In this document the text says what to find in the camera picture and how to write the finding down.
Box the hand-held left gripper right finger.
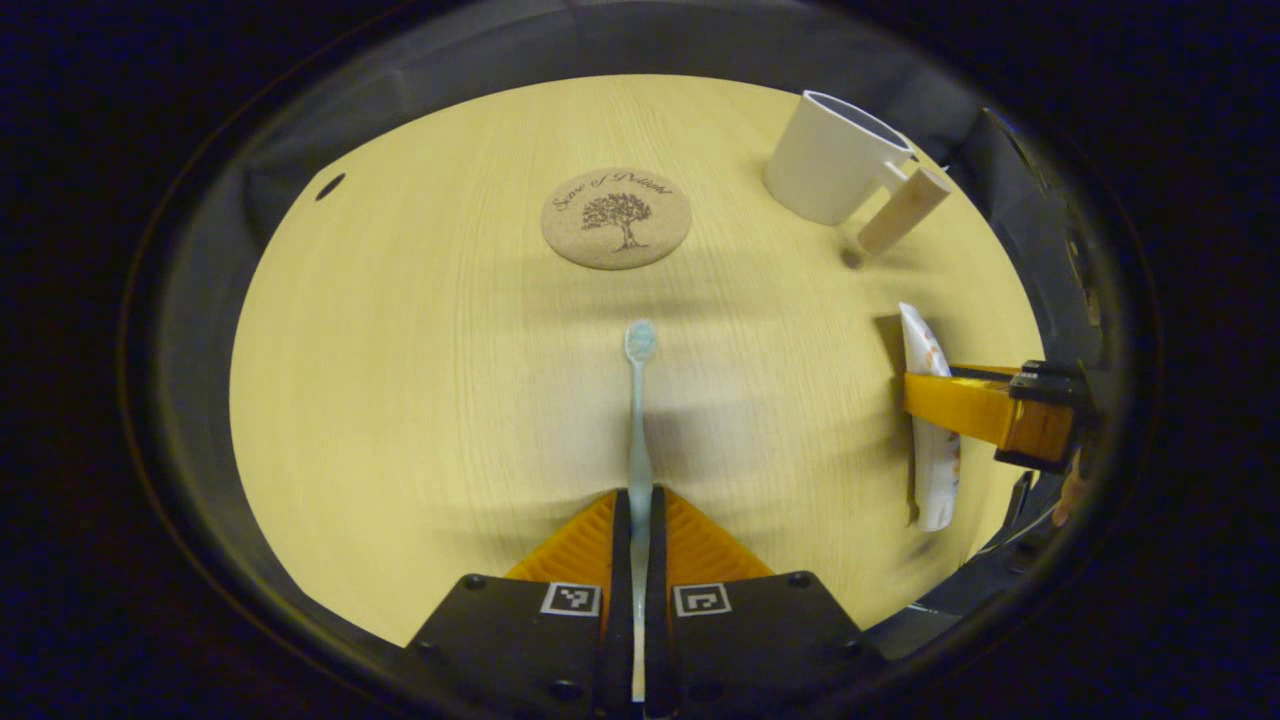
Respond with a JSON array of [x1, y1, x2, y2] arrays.
[[645, 485, 886, 720]]

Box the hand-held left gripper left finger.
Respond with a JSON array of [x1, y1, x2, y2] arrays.
[[405, 488, 634, 720]]

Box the white toothpaste tube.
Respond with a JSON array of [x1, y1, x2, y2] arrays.
[[897, 302, 963, 533]]

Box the pale blue toothbrush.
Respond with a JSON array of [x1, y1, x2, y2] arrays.
[[624, 320, 658, 701]]

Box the white cup with wooden handle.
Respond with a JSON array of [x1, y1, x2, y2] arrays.
[[763, 90, 953, 258]]

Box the round cork coaster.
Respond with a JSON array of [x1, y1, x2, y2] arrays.
[[541, 167, 693, 271]]

